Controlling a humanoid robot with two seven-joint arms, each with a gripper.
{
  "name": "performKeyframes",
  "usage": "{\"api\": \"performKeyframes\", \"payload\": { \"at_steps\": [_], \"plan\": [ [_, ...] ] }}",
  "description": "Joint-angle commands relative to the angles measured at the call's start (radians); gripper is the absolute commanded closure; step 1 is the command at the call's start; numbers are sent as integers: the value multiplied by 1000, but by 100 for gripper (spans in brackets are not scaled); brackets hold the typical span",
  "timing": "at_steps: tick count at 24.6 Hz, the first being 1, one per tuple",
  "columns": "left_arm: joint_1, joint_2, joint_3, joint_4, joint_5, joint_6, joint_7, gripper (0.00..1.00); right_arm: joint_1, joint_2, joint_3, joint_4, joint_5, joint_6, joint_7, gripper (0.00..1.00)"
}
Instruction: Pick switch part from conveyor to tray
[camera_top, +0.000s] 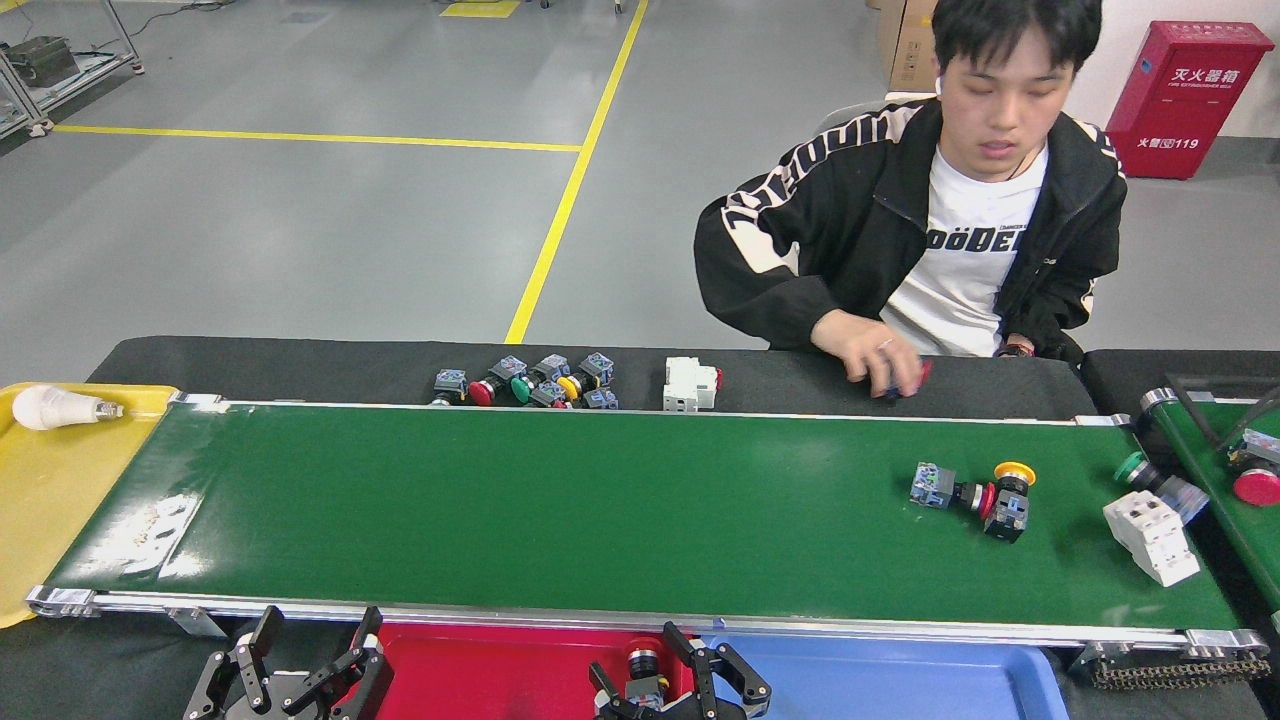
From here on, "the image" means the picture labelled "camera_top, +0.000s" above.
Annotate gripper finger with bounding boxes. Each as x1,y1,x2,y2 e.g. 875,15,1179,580
588,660,643,720
183,606,285,720
288,606,395,720
662,622,773,717

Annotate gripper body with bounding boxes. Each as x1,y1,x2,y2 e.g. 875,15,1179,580
640,700,746,720
258,673,323,720

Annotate white circuit breaker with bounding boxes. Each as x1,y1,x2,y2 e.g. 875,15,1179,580
1102,489,1202,589
663,356,723,413

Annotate green push button switch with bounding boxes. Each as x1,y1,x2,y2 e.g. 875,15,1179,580
510,353,572,405
1114,450,1212,527

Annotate green conveyor belt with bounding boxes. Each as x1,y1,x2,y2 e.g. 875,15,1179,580
25,393,1271,656
1140,388,1280,636

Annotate yellow plastic tray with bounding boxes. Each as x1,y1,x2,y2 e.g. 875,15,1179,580
0,383,179,629

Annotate person's right hand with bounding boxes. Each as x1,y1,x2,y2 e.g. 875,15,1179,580
812,310,923,399

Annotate red plastic bin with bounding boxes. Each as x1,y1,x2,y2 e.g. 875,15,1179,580
350,622,701,720

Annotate blue plastic bin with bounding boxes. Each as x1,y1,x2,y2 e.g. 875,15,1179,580
700,632,1071,720

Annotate white light bulb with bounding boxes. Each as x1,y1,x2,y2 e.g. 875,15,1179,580
12,384,124,432

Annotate person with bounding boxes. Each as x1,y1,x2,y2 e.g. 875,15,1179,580
693,0,1129,359

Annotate grey office chair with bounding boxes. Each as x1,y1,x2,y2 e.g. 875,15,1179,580
815,92,936,136

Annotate metal rack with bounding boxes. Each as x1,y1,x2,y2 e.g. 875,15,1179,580
0,0,144,139

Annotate dark equipment box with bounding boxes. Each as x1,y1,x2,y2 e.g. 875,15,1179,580
5,36,79,89

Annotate cardboard box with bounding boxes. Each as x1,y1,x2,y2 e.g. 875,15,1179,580
877,0,941,93

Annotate red fire extinguisher box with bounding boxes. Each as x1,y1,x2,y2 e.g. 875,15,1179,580
1105,22,1276,181

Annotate conveyor drive chain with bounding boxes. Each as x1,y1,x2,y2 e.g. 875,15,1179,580
1085,650,1271,691

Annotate black guide frame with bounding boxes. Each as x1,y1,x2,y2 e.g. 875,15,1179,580
1165,373,1280,451

